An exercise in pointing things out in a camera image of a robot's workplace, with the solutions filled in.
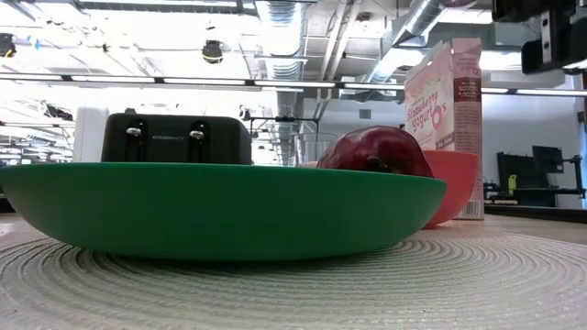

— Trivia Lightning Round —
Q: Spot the long ceiling light bar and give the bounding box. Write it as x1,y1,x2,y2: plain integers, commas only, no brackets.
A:
0,72,587,97

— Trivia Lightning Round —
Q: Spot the pink cereal box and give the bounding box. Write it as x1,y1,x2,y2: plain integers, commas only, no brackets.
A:
403,37,486,221

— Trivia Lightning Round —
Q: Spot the black computer monitor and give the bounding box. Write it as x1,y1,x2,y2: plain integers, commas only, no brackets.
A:
531,145,565,174

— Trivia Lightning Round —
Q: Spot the black ceiling dome device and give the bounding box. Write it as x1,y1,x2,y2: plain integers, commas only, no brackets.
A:
201,39,225,65
0,32,17,60

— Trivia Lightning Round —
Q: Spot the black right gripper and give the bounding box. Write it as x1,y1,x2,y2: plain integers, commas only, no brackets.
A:
492,0,587,75

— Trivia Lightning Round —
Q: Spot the red apple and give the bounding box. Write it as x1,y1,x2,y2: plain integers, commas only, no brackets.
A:
316,125,435,179

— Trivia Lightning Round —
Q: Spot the storage shelf rack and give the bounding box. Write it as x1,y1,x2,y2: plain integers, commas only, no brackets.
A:
0,100,77,164

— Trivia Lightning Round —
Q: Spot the black desk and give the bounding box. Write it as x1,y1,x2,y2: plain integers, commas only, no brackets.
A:
497,150,586,208

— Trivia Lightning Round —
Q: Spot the black toaster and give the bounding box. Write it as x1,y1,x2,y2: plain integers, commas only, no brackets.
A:
100,112,253,166

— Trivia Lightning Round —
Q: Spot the red bowl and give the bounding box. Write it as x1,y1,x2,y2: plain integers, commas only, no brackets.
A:
421,149,481,230

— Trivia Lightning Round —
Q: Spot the silver ventilation duct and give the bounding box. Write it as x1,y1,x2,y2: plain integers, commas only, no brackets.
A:
366,0,478,83

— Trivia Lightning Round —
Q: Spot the round woven beige placemat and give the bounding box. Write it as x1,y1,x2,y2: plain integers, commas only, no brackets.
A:
0,228,587,330

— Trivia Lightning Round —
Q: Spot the white cabinet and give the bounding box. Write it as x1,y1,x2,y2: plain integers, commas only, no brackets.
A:
72,105,111,164

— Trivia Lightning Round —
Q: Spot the green plastic bowl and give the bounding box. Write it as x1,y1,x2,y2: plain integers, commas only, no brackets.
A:
0,162,449,262

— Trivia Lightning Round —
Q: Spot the clear drinking glass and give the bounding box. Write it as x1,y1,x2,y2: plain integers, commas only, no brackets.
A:
293,132,339,169

